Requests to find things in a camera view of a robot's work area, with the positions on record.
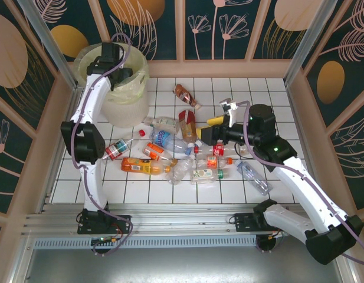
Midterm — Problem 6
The red label cola bottle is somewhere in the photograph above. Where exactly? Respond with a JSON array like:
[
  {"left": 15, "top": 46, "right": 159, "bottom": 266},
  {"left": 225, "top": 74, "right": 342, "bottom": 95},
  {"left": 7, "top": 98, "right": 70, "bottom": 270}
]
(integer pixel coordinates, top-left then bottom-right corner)
[{"left": 194, "top": 141, "right": 229, "bottom": 157}]

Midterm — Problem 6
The orange cap red label bottle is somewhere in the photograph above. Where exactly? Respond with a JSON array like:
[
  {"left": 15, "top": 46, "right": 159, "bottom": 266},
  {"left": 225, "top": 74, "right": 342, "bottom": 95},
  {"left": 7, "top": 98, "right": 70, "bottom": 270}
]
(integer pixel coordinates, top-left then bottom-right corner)
[{"left": 196, "top": 155, "right": 234, "bottom": 169}]

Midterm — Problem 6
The brown label drink bottle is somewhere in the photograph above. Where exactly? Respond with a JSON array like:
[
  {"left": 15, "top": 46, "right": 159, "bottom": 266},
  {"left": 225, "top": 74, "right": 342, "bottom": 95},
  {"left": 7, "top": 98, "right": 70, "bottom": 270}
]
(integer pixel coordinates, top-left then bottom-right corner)
[{"left": 173, "top": 84, "right": 202, "bottom": 110}]

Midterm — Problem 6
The green cap white label bottle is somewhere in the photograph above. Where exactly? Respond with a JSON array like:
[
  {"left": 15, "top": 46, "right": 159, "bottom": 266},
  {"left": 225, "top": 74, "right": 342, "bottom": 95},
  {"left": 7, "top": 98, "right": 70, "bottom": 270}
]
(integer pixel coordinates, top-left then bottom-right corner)
[{"left": 189, "top": 167, "right": 231, "bottom": 185}]

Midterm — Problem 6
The clear plastic bottle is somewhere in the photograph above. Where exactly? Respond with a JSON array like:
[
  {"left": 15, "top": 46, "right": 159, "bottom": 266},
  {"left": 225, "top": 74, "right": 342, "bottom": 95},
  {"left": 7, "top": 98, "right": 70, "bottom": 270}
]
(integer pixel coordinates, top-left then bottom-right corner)
[{"left": 165, "top": 154, "right": 196, "bottom": 186}]

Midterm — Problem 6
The clear water bottle pale cap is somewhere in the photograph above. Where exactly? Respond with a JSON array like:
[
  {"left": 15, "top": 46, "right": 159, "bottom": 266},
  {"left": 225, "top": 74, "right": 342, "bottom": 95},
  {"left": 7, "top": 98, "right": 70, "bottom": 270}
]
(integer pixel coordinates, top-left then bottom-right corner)
[{"left": 234, "top": 159, "right": 273, "bottom": 196}]

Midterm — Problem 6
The orange label bottle brown cap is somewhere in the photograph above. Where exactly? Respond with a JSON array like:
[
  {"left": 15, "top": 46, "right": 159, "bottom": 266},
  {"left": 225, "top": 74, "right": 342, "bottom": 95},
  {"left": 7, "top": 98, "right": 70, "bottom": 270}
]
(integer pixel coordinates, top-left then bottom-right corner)
[{"left": 142, "top": 141, "right": 179, "bottom": 166}]

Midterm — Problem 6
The large orange juice bottle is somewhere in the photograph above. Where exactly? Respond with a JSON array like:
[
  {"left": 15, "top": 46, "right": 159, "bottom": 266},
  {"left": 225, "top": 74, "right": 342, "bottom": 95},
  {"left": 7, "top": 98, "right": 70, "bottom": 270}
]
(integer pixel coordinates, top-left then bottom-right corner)
[{"left": 120, "top": 157, "right": 172, "bottom": 177}]

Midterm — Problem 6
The white trash bin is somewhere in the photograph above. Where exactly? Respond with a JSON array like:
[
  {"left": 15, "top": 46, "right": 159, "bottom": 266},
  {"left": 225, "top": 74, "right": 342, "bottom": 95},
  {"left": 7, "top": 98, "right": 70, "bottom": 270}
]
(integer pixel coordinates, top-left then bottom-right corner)
[{"left": 73, "top": 42, "right": 150, "bottom": 104}]

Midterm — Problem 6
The white ribbed plastic bin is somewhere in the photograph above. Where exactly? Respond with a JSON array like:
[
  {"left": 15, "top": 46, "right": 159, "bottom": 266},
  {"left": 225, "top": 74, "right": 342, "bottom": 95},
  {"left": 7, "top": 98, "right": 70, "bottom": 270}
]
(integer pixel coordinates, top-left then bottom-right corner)
[{"left": 74, "top": 42, "right": 150, "bottom": 129}]

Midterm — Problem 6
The red label brown tea bottle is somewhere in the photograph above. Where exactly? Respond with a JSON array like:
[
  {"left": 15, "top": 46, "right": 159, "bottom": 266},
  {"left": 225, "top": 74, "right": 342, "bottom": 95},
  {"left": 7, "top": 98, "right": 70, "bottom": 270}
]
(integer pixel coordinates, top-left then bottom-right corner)
[{"left": 178, "top": 109, "right": 198, "bottom": 147}]

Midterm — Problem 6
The clear bottle white green label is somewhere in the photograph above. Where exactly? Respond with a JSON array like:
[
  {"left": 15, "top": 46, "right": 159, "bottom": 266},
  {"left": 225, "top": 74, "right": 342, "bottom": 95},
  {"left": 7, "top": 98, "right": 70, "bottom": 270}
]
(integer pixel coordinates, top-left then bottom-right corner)
[{"left": 143, "top": 116, "right": 181, "bottom": 135}]

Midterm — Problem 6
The blue label clear water bottle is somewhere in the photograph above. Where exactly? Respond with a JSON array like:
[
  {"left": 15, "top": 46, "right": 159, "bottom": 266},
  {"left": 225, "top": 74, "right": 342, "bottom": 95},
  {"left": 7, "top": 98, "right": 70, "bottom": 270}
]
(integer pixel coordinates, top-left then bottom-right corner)
[{"left": 149, "top": 128, "right": 194, "bottom": 156}]

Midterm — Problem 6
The red cap clear bottle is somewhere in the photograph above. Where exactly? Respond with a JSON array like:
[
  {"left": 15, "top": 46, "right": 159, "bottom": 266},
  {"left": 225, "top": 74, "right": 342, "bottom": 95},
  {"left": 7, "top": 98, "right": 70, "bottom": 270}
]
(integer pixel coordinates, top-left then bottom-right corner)
[{"left": 102, "top": 129, "right": 147, "bottom": 162}]

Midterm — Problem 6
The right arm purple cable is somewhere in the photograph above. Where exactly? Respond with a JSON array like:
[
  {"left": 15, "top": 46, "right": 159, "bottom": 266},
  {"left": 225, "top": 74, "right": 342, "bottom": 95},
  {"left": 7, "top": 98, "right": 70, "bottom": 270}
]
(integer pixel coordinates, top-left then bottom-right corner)
[{"left": 236, "top": 100, "right": 364, "bottom": 264}]

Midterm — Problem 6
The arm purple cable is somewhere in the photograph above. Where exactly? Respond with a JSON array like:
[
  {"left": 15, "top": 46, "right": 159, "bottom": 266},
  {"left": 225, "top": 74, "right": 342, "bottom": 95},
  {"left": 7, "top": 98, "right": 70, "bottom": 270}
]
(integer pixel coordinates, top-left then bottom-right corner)
[
  {"left": 236, "top": 100, "right": 364, "bottom": 264},
  {"left": 70, "top": 32, "right": 135, "bottom": 257}
]

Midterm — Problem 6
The aluminium frame post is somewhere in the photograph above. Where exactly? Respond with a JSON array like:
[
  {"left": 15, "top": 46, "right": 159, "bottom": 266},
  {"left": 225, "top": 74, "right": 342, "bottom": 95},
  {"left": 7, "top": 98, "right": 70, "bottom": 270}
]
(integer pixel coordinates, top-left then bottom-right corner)
[
  {"left": 283, "top": 0, "right": 339, "bottom": 86},
  {"left": 16, "top": 0, "right": 79, "bottom": 89}
]

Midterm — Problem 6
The aluminium mounting rail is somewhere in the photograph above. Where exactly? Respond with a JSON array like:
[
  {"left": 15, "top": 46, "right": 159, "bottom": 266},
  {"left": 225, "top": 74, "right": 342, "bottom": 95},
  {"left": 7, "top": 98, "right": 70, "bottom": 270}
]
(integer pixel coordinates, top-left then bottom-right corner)
[{"left": 21, "top": 203, "right": 345, "bottom": 236}]

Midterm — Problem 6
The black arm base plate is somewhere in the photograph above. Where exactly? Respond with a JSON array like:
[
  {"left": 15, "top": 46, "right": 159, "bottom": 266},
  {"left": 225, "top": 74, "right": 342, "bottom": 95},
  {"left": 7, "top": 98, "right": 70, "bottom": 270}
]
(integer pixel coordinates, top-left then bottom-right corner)
[
  {"left": 77, "top": 208, "right": 132, "bottom": 236},
  {"left": 228, "top": 212, "right": 261, "bottom": 233}
]

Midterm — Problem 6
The small control board with wires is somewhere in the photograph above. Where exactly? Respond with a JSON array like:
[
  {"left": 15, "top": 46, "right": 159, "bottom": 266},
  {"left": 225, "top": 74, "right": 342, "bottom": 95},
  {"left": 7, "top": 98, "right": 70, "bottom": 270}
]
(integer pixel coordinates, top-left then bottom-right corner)
[
  {"left": 91, "top": 235, "right": 125, "bottom": 246},
  {"left": 268, "top": 229, "right": 290, "bottom": 240}
]

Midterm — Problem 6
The perforated metal cable tray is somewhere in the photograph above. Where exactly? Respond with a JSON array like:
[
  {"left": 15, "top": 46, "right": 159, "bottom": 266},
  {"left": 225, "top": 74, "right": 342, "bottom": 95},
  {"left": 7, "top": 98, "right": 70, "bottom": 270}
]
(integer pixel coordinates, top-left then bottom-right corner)
[{"left": 32, "top": 237, "right": 259, "bottom": 250}]

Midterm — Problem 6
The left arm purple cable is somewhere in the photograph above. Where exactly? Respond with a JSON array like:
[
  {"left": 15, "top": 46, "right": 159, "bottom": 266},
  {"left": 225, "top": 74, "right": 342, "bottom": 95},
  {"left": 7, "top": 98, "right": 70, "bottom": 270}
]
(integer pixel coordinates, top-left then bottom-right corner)
[{"left": 70, "top": 32, "right": 135, "bottom": 257}]

